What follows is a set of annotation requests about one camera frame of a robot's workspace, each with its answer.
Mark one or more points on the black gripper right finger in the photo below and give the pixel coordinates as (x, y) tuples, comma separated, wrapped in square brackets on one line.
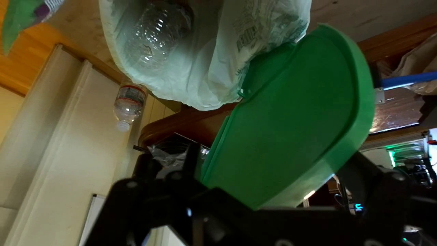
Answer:
[(368, 177)]

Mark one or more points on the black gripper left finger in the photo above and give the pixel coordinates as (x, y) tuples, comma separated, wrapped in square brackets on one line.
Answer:
[(191, 158)]

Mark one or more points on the green bin lid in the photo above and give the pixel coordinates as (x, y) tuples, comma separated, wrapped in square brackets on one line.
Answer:
[(294, 123)]

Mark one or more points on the translucent green bin liner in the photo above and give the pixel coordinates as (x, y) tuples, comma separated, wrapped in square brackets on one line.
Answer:
[(204, 68)]

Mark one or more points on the clear plastic bottle in bin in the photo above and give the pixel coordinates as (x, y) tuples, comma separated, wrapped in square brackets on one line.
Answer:
[(157, 31)]

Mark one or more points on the clear plastic bottle with label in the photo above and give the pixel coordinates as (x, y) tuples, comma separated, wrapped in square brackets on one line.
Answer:
[(128, 106)]

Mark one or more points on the blue-rimmed plastic container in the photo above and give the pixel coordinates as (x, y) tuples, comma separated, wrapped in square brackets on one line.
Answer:
[(409, 79)]

